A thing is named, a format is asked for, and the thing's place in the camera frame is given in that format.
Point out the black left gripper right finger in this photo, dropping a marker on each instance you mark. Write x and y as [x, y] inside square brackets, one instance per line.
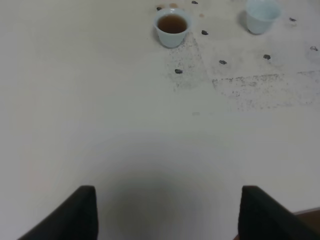
[263, 218]

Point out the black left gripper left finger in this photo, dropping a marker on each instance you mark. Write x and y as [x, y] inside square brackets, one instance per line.
[75, 219]

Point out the right light blue teacup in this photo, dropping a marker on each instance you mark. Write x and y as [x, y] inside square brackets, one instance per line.
[261, 14]

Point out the light blue teacup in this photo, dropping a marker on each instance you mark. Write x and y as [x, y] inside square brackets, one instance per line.
[172, 26]
[261, 14]

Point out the left light blue teacup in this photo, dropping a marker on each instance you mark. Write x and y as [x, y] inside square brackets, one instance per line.
[172, 26]

